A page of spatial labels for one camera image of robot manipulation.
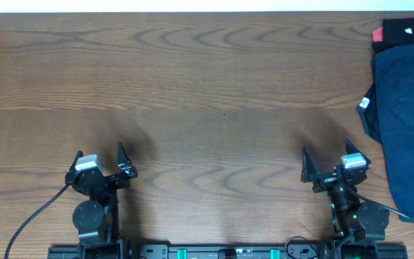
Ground black garment with red trim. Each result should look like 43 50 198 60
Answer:
357 18 414 145

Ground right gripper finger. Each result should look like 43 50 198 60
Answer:
345 138 371 165
300 147 318 183

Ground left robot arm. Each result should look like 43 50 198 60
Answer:
65 142 138 258

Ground navy blue shorts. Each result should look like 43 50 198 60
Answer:
374 44 414 219

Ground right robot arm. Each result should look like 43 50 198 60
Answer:
300 140 390 258

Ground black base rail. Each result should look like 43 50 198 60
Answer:
47 237 408 259

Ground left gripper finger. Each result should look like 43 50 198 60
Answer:
68 150 83 172
117 141 138 178

